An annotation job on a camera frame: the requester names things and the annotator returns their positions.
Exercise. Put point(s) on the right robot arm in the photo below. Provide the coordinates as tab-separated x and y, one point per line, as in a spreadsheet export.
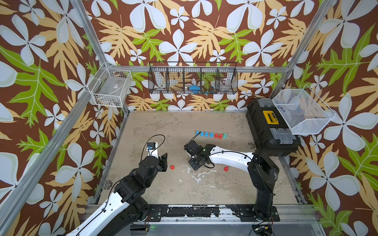
262	170

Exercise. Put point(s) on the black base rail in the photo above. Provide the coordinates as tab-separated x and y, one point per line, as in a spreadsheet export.
243	212

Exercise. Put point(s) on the white wire basket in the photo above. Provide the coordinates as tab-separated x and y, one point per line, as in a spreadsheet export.
110	85
303	110

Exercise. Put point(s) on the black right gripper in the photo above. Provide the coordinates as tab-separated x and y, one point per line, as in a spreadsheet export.
192	165

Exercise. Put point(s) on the white wire basket right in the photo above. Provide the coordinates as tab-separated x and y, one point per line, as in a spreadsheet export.
303	110

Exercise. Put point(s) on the white wire basket left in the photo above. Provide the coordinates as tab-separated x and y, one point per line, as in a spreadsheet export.
110	85

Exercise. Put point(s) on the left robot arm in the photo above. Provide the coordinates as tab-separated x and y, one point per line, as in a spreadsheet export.
125	204

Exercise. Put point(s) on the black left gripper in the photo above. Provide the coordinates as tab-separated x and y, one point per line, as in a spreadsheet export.
163	162

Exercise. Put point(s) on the black wire basket back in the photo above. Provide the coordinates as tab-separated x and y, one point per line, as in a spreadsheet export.
177	77

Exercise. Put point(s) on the black toolbox yellow latch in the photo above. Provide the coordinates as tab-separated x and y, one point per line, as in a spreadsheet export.
271	134

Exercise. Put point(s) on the blue object in basket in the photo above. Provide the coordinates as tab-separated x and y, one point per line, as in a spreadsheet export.
195	89

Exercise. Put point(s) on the aluminium frame post back right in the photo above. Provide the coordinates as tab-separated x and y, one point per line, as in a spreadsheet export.
303	44

